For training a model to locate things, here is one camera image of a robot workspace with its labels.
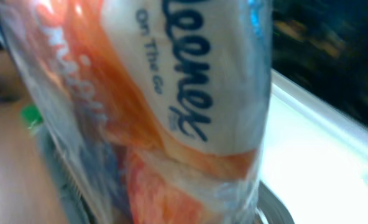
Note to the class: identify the green lid jar white label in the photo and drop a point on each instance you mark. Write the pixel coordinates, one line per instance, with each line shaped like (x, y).
(31, 116)

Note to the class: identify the blue tissue multipack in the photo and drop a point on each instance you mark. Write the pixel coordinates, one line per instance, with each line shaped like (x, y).
(158, 107)

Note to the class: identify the grey plastic basket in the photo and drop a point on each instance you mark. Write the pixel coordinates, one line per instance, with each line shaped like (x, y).
(270, 210)

